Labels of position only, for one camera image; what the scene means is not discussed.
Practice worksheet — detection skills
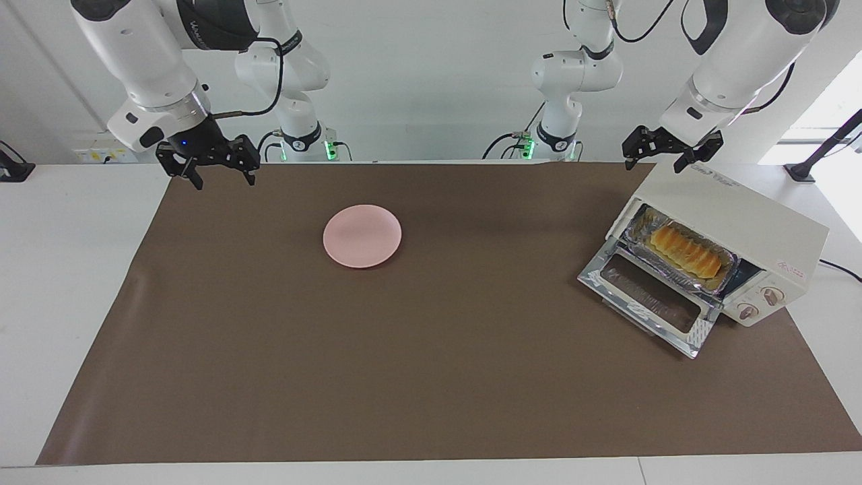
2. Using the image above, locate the aluminium foil baking tray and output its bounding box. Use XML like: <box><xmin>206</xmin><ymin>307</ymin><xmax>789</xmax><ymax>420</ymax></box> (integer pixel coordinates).
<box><xmin>623</xmin><ymin>204</ymin><xmax>740</xmax><ymax>297</ymax></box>

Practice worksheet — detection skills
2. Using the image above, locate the yellow ridged bread loaf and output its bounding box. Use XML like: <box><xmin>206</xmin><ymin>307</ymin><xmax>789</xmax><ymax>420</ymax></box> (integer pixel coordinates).
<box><xmin>643</xmin><ymin>224</ymin><xmax>725</xmax><ymax>280</ymax></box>

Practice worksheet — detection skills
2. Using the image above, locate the cream toaster oven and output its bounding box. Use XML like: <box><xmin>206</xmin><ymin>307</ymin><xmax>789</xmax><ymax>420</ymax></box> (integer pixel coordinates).
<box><xmin>578</xmin><ymin>160</ymin><xmax>830</xmax><ymax>359</ymax></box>

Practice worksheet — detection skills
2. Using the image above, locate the glass oven door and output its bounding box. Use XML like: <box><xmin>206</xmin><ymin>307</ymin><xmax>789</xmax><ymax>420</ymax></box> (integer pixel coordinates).
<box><xmin>578</xmin><ymin>237</ymin><xmax>723</xmax><ymax>359</ymax></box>

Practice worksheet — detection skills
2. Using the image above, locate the black pole stand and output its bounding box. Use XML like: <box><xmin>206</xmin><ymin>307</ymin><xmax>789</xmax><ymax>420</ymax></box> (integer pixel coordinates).
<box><xmin>785</xmin><ymin>109</ymin><xmax>862</xmax><ymax>183</ymax></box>

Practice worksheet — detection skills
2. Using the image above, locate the pink round plate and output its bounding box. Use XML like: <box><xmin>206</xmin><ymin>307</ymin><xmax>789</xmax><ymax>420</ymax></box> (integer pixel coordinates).
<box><xmin>323</xmin><ymin>203</ymin><xmax>403</xmax><ymax>269</ymax></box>

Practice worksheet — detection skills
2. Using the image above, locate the small black stand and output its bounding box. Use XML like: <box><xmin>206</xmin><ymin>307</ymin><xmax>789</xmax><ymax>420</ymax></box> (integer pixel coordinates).
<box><xmin>0</xmin><ymin>140</ymin><xmax>36</xmax><ymax>183</ymax></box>

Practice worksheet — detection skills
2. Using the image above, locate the brown table mat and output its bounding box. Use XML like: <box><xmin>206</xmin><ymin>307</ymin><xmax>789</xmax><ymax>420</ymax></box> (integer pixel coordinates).
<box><xmin>37</xmin><ymin>162</ymin><xmax>862</xmax><ymax>465</ymax></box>

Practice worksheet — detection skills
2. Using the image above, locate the black right arm base cable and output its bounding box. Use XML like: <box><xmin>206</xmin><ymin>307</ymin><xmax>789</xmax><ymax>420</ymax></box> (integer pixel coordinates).
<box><xmin>259</xmin><ymin>128</ymin><xmax>352</xmax><ymax>162</ymax></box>

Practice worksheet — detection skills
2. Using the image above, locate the black arm base cable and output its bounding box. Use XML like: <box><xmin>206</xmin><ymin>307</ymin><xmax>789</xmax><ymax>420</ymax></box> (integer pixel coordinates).
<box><xmin>259</xmin><ymin>128</ymin><xmax>352</xmax><ymax>162</ymax></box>
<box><xmin>482</xmin><ymin>104</ymin><xmax>546</xmax><ymax>161</ymax></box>

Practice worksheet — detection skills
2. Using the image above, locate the white wall socket strip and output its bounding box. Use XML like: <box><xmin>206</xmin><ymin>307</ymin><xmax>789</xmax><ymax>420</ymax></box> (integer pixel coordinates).
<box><xmin>73</xmin><ymin>131</ymin><xmax>139</xmax><ymax>164</ymax></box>

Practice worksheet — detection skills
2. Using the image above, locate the black left arm base cable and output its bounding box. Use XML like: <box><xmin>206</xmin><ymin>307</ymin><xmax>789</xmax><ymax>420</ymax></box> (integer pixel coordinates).
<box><xmin>482</xmin><ymin>104</ymin><xmax>546</xmax><ymax>161</ymax></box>

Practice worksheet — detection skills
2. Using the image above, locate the black oven power cable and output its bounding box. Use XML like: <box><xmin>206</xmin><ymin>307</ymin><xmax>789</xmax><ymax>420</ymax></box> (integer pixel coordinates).
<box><xmin>818</xmin><ymin>259</ymin><xmax>862</xmax><ymax>282</ymax></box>

